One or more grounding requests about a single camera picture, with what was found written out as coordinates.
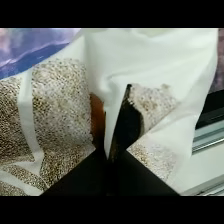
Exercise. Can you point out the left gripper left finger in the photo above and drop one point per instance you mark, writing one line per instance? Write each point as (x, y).
(85, 180)

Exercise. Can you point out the white garment with gold print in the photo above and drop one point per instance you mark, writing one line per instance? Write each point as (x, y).
(143, 56)

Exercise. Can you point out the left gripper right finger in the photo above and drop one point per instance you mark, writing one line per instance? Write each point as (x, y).
(133, 176)

